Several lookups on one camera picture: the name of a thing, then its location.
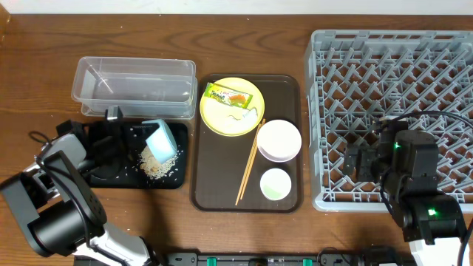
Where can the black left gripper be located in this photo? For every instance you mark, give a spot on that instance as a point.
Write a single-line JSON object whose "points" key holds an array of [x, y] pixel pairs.
{"points": [[120, 144]]}

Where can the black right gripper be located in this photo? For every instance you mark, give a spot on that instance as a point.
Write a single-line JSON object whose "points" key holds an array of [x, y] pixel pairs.
{"points": [[367, 156]]}

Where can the light blue bowl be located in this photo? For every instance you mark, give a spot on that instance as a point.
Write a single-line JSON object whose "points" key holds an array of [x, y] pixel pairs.
{"points": [[161, 142]]}

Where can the rice and food scraps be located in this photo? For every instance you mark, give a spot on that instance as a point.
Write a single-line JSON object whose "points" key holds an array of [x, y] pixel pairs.
{"points": [[144, 164]]}

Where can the pale green cup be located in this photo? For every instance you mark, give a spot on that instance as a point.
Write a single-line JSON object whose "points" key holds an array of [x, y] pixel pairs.
{"points": [[275, 184]]}

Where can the green snack wrapper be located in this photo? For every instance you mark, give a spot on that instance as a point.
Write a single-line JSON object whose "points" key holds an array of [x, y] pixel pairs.
{"points": [[227, 95]]}

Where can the white tissue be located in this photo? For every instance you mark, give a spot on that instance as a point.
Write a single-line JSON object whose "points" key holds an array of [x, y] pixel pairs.
{"points": [[249, 117]]}

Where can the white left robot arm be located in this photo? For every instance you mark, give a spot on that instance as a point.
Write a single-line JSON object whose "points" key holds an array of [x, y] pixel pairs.
{"points": [[55, 207]]}

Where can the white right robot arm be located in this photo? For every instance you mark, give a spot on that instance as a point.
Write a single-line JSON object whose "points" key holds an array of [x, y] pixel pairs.
{"points": [[432, 223]]}

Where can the black waste tray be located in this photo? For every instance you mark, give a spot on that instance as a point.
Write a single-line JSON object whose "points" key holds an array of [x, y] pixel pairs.
{"points": [[180, 133]]}

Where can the grey dishwasher rack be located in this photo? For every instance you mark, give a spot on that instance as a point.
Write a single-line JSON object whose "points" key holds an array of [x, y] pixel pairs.
{"points": [[355, 77]]}

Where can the clear plastic bin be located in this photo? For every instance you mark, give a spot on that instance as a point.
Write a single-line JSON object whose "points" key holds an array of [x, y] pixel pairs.
{"points": [[141, 87]]}

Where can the pink white bowl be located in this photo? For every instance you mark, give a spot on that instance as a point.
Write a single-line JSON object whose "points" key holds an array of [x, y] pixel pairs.
{"points": [[279, 141]]}

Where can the wooden chopstick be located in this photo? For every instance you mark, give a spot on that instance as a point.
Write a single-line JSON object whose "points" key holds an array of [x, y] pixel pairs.
{"points": [[248, 162], [252, 160]]}

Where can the dark brown serving tray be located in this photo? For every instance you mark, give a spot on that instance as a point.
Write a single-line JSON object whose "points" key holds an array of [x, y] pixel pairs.
{"points": [[219, 162]]}

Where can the yellow plate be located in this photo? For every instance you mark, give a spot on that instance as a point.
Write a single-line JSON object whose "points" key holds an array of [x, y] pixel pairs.
{"points": [[214, 113]]}

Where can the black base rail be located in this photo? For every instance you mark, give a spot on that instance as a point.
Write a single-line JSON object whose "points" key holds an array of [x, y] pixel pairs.
{"points": [[328, 256]]}

